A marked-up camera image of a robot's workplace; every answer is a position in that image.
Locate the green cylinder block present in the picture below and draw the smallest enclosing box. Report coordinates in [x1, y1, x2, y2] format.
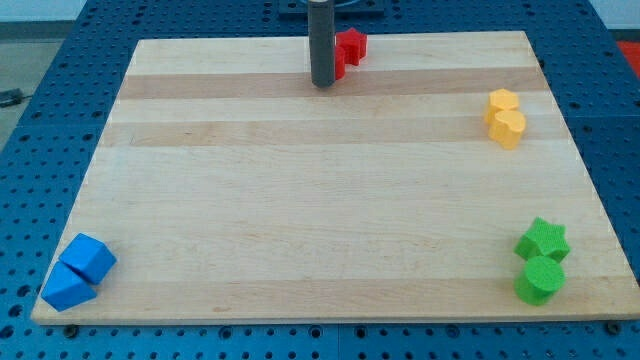
[514, 256, 565, 306]

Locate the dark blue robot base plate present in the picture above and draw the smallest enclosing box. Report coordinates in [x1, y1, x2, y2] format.
[274, 0, 387, 19]

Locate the yellow hexagon block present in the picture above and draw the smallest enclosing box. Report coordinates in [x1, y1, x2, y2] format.
[483, 88, 520, 124]

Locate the yellow heart block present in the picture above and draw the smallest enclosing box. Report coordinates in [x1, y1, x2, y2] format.
[488, 110, 527, 150]

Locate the wooden board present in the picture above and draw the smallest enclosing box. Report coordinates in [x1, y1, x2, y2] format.
[31, 31, 639, 325]

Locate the blue cube block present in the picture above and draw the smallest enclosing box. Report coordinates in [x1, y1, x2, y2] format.
[59, 233, 117, 285]

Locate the blue wedge block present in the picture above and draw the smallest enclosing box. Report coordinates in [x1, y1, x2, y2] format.
[41, 262, 97, 312]

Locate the red block behind tool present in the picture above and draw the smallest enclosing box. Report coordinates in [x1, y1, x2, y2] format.
[334, 46, 346, 80]

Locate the black device on floor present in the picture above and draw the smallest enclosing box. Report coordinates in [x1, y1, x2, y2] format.
[0, 88, 24, 108]

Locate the red star block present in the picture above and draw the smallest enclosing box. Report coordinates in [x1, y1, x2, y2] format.
[336, 27, 368, 66]

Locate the green star block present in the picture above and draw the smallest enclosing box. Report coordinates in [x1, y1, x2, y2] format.
[514, 217, 571, 263]

